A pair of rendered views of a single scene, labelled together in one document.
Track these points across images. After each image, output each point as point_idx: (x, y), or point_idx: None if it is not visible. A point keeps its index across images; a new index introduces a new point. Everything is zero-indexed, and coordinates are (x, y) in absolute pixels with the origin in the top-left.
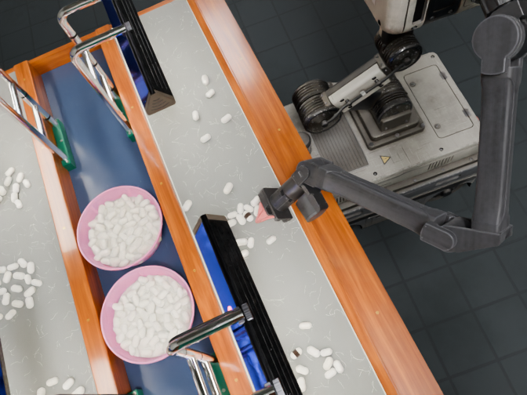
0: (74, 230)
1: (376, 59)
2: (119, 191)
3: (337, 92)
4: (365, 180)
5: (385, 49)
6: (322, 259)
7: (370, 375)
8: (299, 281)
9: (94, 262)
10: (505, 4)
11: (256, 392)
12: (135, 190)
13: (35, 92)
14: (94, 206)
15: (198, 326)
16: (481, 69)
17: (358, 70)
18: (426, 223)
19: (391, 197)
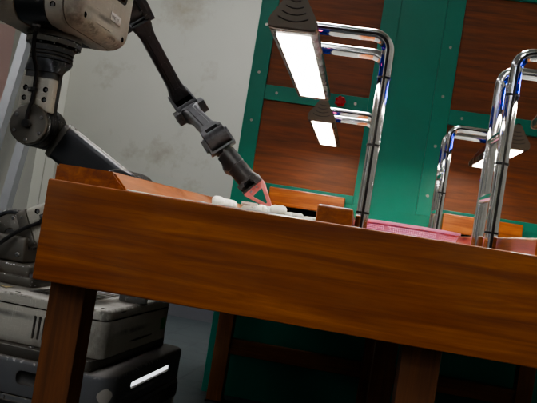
0: (463, 237)
1: (72, 127)
2: (397, 230)
3: (115, 161)
4: (199, 119)
5: (59, 121)
6: (237, 207)
7: None
8: None
9: (444, 235)
10: None
11: (338, 116)
12: (377, 225)
13: (514, 238)
14: (434, 236)
15: (355, 113)
16: (153, 16)
17: (88, 141)
18: (203, 99)
19: (200, 110)
